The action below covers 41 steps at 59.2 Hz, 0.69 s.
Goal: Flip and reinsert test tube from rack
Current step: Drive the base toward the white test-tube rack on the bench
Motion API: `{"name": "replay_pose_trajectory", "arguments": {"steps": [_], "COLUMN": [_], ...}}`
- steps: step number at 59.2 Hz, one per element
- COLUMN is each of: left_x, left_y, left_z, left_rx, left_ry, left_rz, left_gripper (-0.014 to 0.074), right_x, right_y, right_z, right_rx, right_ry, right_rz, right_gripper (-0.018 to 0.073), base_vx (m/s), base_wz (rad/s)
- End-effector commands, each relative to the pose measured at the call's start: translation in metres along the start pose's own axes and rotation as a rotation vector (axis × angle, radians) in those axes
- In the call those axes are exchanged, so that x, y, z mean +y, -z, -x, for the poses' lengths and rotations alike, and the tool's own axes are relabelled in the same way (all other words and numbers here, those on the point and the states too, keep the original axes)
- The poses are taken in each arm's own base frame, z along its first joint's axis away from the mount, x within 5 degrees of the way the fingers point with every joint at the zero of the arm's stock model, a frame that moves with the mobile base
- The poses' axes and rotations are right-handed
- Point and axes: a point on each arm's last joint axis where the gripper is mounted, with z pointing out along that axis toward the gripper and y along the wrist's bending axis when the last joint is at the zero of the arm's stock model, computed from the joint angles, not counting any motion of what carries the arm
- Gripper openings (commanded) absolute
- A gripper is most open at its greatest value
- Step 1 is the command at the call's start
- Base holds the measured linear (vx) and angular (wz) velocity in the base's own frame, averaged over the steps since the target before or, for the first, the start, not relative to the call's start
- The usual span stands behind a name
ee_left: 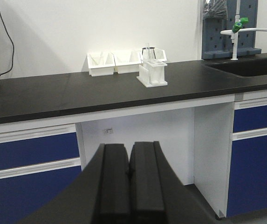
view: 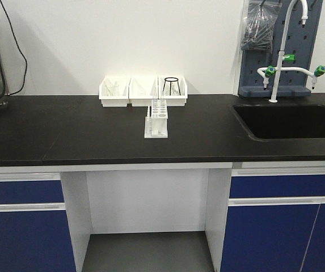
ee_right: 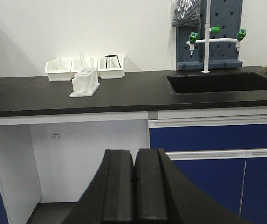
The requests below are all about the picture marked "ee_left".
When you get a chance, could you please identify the black lab sink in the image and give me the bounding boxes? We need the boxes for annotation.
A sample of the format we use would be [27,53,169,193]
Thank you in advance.
[207,58,267,77]

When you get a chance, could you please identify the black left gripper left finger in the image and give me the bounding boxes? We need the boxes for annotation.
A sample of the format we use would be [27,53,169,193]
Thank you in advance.
[19,144,130,224]

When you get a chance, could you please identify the blue cabinet drawers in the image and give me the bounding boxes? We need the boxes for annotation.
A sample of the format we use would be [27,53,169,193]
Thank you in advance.
[0,125,81,224]
[226,98,267,217]

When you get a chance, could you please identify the clear glass test tube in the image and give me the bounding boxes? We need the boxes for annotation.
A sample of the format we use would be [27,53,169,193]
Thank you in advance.
[146,42,151,62]

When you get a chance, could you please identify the blue right cabinet drawers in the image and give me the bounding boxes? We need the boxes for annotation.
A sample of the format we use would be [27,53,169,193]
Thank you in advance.
[226,98,267,217]

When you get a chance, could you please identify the white test tube rack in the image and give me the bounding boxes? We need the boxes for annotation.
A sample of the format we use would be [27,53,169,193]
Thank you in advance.
[137,59,168,88]

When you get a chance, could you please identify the blue-grey pegboard drying rack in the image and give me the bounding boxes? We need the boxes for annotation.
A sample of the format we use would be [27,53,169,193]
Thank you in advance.
[202,0,261,60]

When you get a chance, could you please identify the white right storage bin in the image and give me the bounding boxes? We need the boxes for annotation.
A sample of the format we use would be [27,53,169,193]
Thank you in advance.
[136,48,167,62]

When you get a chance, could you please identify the black hanging cable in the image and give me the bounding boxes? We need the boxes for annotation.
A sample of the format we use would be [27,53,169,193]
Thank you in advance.
[0,0,15,76]

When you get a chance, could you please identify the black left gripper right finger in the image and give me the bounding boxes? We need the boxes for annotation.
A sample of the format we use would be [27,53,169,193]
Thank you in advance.
[130,141,216,224]

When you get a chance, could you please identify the white left storage bin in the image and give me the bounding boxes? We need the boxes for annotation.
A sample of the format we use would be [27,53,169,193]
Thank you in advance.
[87,51,115,77]

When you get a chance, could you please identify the white lab faucet green knobs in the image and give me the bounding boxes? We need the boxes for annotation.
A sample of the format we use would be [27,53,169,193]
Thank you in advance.
[220,0,267,61]

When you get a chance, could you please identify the black wire tripod stand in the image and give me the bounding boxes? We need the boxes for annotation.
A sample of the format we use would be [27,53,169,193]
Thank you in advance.
[142,47,156,61]

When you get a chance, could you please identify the white storage bin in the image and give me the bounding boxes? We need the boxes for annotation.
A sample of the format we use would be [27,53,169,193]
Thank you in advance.
[87,51,115,77]
[136,48,167,62]
[111,50,142,74]

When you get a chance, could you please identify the plastic bag of pegs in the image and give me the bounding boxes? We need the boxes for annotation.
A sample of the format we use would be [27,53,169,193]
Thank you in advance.
[203,0,228,20]

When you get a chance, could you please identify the white middle storage bin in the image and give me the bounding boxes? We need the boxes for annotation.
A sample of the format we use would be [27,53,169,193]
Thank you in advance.
[111,50,142,74]

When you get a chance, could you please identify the blue left cabinet drawers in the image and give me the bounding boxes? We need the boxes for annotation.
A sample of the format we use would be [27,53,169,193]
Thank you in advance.
[0,125,81,224]

